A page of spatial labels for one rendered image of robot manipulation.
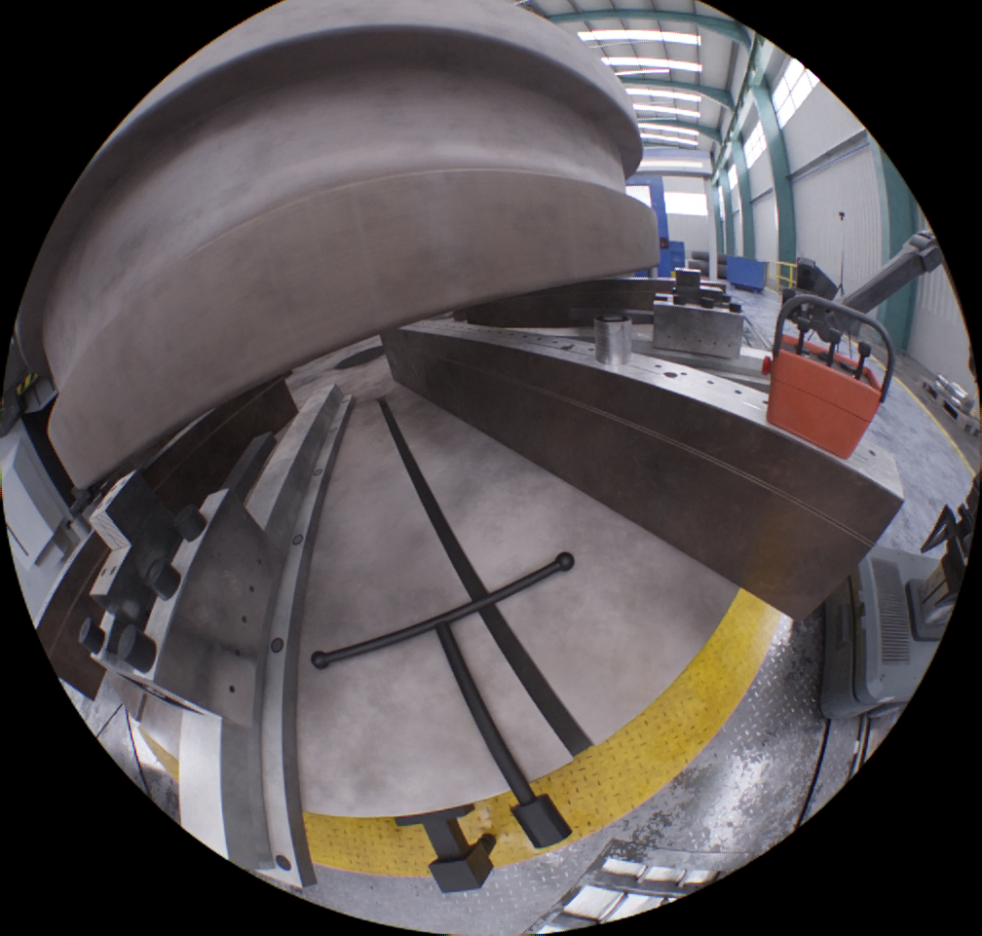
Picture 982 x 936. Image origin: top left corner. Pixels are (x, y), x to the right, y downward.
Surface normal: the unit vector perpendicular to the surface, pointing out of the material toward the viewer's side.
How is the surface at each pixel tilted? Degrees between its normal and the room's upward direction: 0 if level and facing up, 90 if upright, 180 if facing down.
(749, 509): 90
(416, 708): 0
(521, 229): 90
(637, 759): 0
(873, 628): 45
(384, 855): 0
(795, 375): 97
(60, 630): 90
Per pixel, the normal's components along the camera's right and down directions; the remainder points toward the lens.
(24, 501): 0.83, 0.19
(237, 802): 0.85, -0.52
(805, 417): -0.77, 0.54
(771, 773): -0.17, -0.81
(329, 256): 0.44, 0.44
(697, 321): -0.50, 0.56
